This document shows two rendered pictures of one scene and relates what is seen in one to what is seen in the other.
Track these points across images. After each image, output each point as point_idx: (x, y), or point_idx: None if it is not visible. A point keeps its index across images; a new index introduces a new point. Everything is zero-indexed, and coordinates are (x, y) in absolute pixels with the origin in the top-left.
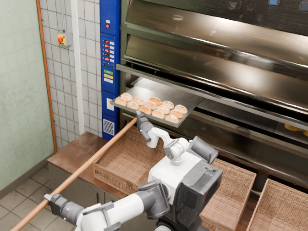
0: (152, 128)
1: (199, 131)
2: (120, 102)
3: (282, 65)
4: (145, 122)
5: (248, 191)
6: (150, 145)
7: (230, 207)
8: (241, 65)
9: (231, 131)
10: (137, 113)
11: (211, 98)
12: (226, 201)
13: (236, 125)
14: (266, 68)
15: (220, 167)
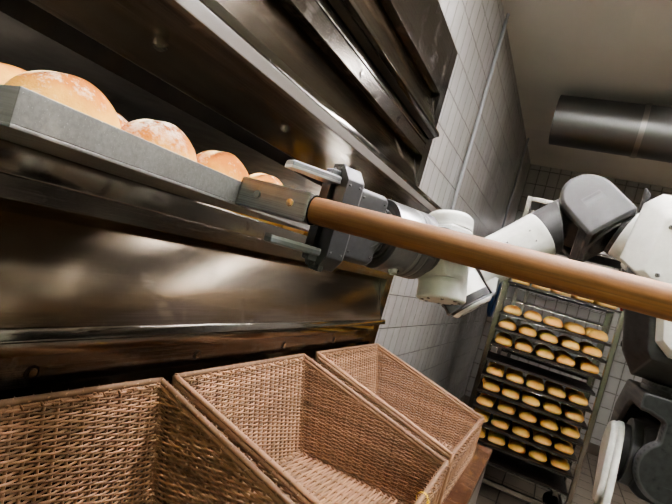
0: (448, 210)
1: (203, 288)
2: (105, 116)
3: (370, 66)
4: (391, 200)
5: (348, 388)
6: (466, 293)
7: (312, 474)
8: (314, 50)
9: (276, 254)
10: (319, 168)
11: (336, 128)
12: (291, 473)
13: (287, 231)
14: (353, 68)
15: (255, 384)
